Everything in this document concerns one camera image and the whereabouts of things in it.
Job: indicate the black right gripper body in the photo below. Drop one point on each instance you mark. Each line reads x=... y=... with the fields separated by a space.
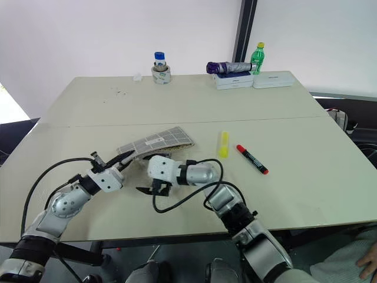
x=161 y=185

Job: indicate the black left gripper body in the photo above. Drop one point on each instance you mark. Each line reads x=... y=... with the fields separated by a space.
x=109 y=166

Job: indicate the grey grid mesh pouch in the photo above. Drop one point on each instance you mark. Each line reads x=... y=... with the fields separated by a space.
x=159 y=142

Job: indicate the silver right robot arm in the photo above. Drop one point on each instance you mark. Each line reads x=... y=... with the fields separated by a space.
x=250 y=233

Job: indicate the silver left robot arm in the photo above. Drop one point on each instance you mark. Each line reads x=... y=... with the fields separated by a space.
x=63 y=206

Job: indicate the yellow highlighter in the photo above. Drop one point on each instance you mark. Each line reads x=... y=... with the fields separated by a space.
x=224 y=144

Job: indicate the red capped black marker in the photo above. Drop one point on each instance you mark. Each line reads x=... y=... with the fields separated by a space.
x=252 y=159

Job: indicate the person's bare hand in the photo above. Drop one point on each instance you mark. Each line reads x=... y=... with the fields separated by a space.
x=368 y=262

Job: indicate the small dark crumbs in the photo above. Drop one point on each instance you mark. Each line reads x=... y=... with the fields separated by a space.
x=120 y=93

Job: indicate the dark rounded grey shape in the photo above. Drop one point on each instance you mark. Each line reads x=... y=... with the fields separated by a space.
x=148 y=272
x=222 y=271

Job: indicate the crumpled white paper scrap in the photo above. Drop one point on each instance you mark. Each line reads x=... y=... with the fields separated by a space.
x=137 y=77

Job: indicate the black table underframe bar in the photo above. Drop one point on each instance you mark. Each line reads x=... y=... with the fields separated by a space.
x=81 y=254

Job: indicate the white tape roll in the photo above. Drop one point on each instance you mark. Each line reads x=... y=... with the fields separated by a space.
x=161 y=75

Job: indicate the dark side desk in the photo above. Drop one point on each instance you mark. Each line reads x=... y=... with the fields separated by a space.
x=16 y=134

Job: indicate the blue capped white bottle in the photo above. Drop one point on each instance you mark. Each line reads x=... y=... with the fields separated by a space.
x=159 y=60

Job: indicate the white and blue box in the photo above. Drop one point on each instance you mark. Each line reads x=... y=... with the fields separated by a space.
x=234 y=81

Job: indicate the folded purple grey umbrella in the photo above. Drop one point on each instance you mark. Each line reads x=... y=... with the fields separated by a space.
x=228 y=67

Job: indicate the flat white box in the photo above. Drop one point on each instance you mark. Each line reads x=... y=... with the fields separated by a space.
x=272 y=80

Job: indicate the green bottle with yellow cap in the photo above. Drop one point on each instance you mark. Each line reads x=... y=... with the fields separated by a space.
x=258 y=59

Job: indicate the white knitted garment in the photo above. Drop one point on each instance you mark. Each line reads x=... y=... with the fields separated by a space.
x=338 y=259

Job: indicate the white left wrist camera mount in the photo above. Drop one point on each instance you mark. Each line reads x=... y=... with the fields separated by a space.
x=107 y=179

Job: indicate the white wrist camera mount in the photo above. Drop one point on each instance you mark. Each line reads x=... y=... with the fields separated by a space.
x=161 y=171
x=107 y=179

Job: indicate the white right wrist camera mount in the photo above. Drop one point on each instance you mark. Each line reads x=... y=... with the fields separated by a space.
x=161 y=171

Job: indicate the dark vertical wall pillar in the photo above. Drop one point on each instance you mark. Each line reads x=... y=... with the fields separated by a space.
x=244 y=31

